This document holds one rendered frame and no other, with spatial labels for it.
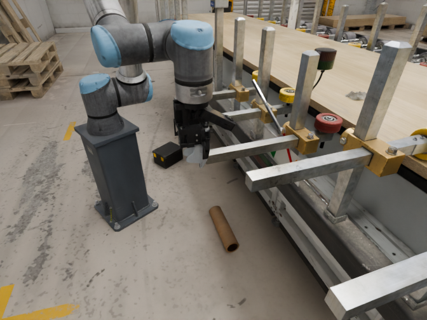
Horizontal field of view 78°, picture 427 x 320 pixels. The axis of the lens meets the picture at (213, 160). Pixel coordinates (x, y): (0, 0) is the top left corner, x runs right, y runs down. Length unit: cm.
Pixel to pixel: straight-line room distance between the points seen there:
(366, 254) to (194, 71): 61
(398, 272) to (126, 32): 66
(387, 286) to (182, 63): 52
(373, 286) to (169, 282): 120
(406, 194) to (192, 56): 71
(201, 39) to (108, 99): 90
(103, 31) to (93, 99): 77
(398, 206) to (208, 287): 93
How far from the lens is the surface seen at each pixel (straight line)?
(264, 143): 82
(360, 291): 41
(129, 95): 144
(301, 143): 87
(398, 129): 97
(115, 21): 72
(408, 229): 99
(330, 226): 84
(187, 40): 60
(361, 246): 82
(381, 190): 100
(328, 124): 90
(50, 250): 184
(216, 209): 168
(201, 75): 62
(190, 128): 67
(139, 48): 68
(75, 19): 881
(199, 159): 74
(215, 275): 150
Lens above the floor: 128
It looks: 35 degrees down
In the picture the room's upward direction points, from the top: straight up
